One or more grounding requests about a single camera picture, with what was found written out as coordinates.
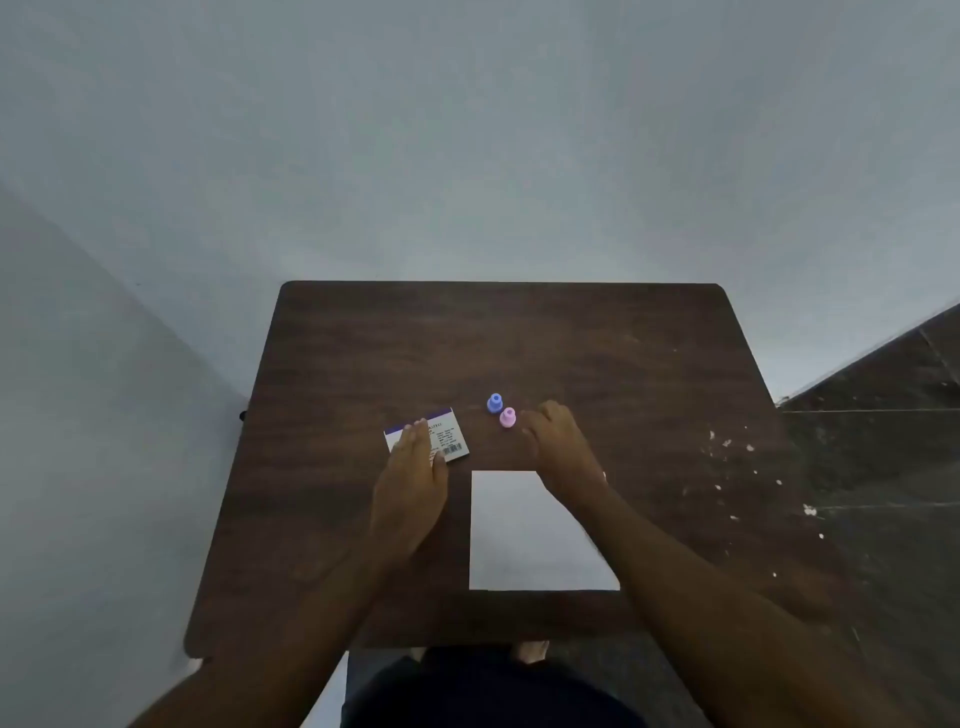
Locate person's right hand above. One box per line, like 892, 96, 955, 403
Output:
519, 399, 609, 506

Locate person's left hand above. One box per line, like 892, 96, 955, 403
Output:
370, 420, 451, 557

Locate person's right forearm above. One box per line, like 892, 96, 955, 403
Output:
573, 483, 912, 728

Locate person's left forearm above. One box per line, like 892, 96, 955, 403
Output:
126, 536, 429, 728

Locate small white blue-striped box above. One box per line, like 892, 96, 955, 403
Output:
383, 407, 471, 465

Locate white paper sheet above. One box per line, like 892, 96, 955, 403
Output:
468, 470, 622, 593

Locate person's dark shorts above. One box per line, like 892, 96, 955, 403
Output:
341, 643, 648, 728

